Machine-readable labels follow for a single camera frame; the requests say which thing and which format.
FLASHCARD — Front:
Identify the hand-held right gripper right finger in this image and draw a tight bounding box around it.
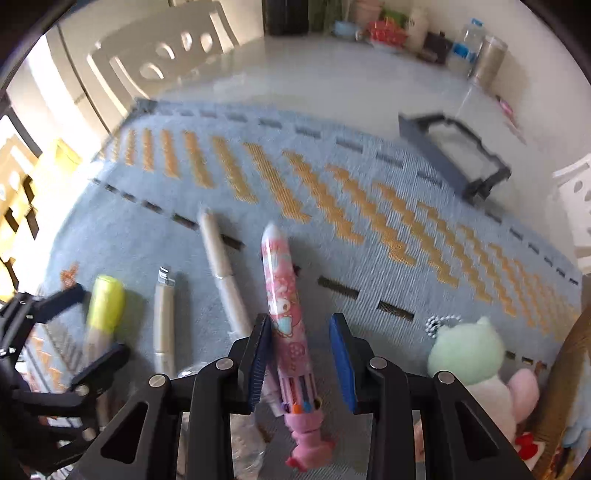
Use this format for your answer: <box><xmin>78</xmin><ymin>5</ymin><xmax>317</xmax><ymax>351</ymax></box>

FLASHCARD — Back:
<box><xmin>329</xmin><ymin>313</ymin><xmax>536</xmax><ymax>480</ymax></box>

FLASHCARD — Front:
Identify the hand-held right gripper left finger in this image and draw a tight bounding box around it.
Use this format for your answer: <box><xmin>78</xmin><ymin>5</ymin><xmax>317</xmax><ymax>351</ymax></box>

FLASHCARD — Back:
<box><xmin>69</xmin><ymin>313</ymin><xmax>274</xmax><ymax>480</ymax></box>

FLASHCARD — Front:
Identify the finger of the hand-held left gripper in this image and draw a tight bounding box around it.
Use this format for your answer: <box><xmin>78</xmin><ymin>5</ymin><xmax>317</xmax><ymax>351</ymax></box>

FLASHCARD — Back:
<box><xmin>13</xmin><ymin>342</ymin><xmax>131</xmax><ymax>409</ymax></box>
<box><xmin>0</xmin><ymin>283</ymin><xmax>89</xmax><ymax>343</ymax></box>

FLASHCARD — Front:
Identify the yellow-capped white tube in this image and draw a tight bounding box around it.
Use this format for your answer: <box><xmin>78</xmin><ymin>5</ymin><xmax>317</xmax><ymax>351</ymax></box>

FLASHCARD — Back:
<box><xmin>82</xmin><ymin>275</ymin><xmax>126</xmax><ymax>367</ymax></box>

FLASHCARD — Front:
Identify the pink multicolour pen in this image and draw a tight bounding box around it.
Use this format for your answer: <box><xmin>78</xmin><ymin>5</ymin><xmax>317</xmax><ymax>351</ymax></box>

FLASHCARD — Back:
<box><xmin>260</xmin><ymin>222</ymin><xmax>336</xmax><ymax>472</ymax></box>

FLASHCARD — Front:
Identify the white desktop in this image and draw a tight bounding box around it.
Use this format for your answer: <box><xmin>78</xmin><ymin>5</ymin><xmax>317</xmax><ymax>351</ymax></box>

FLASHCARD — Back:
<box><xmin>41</xmin><ymin>33</ymin><xmax>591</xmax><ymax>480</ymax></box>

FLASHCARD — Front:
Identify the silver pen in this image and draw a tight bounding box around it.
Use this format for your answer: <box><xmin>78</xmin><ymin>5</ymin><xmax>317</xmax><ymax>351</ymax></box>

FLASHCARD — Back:
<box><xmin>153</xmin><ymin>264</ymin><xmax>179</xmax><ymax>376</ymax></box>

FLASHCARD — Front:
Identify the beige pen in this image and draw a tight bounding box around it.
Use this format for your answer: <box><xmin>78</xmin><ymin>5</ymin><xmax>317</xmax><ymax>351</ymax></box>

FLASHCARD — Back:
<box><xmin>197</xmin><ymin>209</ymin><xmax>253</xmax><ymax>339</ymax></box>

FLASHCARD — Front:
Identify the patterned blue orange table mat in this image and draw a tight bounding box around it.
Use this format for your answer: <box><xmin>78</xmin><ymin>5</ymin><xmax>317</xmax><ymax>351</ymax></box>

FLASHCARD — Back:
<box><xmin>44</xmin><ymin>98</ymin><xmax>585</xmax><ymax>480</ymax></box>

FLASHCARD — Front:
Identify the green pink plush toy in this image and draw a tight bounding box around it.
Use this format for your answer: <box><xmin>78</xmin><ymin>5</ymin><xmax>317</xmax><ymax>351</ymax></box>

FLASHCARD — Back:
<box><xmin>424</xmin><ymin>315</ymin><xmax>542</xmax><ymax>446</ymax></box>

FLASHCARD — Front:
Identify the red white plush toy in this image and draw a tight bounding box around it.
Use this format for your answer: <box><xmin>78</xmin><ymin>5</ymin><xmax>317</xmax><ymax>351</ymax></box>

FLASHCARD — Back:
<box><xmin>513</xmin><ymin>431</ymin><xmax>539</xmax><ymax>461</ymax></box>

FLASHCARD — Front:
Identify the woven brown basket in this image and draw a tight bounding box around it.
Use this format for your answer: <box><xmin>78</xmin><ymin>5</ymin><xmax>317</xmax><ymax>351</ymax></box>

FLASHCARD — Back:
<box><xmin>527</xmin><ymin>313</ymin><xmax>591</xmax><ymax>480</ymax></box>

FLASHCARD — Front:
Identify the grey tray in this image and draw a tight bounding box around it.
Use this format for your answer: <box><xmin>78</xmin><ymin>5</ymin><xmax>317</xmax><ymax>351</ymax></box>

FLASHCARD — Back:
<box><xmin>398</xmin><ymin>112</ymin><xmax>512</xmax><ymax>202</ymax></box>

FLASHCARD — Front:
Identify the white chair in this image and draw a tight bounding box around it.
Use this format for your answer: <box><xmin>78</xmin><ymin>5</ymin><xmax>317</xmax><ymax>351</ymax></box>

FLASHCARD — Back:
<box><xmin>551</xmin><ymin>154</ymin><xmax>591</xmax><ymax>274</ymax></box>
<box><xmin>87</xmin><ymin>0</ymin><xmax>242</xmax><ymax>121</ymax></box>

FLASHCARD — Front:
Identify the small pink item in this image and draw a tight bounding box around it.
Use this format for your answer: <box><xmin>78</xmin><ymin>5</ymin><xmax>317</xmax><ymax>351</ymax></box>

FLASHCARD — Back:
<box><xmin>498</xmin><ymin>96</ymin><xmax>519</xmax><ymax>126</ymax></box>

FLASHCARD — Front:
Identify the dark brown cup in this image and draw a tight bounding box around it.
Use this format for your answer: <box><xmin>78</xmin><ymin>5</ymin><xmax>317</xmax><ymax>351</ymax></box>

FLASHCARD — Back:
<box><xmin>421</xmin><ymin>31</ymin><xmax>452</xmax><ymax>64</ymax></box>

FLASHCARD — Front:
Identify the red snack packet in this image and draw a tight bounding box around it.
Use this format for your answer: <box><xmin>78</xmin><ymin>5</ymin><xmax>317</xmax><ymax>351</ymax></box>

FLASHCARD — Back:
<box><xmin>368</xmin><ymin>19</ymin><xmax>408</xmax><ymax>48</ymax></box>

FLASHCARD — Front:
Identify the clear water bottle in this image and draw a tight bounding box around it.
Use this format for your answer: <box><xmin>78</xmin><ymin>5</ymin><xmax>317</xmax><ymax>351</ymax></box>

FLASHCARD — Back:
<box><xmin>449</xmin><ymin>18</ymin><xmax>484</xmax><ymax>78</ymax></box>

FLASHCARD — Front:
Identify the beige thermos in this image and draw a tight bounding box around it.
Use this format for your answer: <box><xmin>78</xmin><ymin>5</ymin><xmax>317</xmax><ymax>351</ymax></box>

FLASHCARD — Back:
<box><xmin>405</xmin><ymin>6</ymin><xmax>431</xmax><ymax>52</ymax></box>

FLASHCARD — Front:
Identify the green item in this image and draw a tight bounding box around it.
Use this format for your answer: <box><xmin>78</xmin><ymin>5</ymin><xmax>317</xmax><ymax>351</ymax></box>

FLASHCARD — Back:
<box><xmin>382</xmin><ymin>8</ymin><xmax>410</xmax><ymax>29</ymax></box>

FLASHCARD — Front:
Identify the dark cabinet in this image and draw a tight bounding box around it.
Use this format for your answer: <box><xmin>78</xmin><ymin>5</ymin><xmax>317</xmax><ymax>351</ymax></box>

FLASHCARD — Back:
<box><xmin>262</xmin><ymin>0</ymin><xmax>334</xmax><ymax>36</ymax></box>

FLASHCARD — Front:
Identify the pink container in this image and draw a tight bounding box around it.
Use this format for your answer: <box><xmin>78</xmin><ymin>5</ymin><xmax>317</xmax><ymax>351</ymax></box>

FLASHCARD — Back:
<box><xmin>352</xmin><ymin>0</ymin><xmax>385</xmax><ymax>27</ymax></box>

